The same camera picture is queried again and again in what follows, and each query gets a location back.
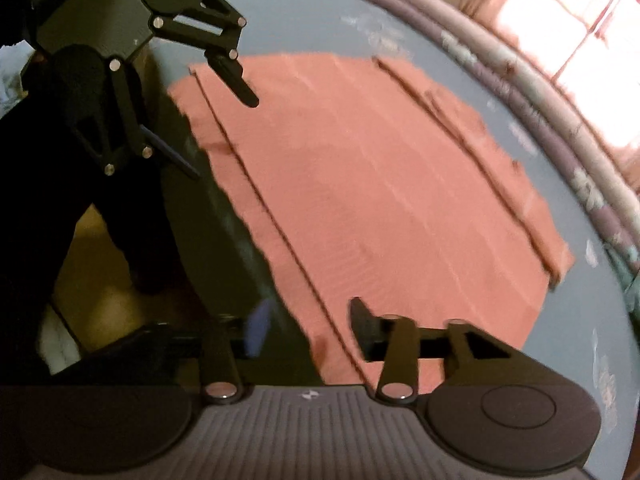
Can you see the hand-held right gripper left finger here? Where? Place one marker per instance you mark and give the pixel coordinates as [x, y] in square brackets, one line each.
[257, 327]

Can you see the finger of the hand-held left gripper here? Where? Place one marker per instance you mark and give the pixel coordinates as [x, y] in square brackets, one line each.
[230, 67]
[127, 125]

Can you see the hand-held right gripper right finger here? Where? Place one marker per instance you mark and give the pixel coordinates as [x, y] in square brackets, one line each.
[364, 327]

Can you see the orange striped sweater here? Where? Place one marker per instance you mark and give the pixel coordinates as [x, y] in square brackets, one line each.
[375, 200]

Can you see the folded floral quilt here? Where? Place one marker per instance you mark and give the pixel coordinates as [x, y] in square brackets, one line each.
[525, 70]

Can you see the pink striped curtain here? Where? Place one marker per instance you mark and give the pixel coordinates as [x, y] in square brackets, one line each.
[560, 20]

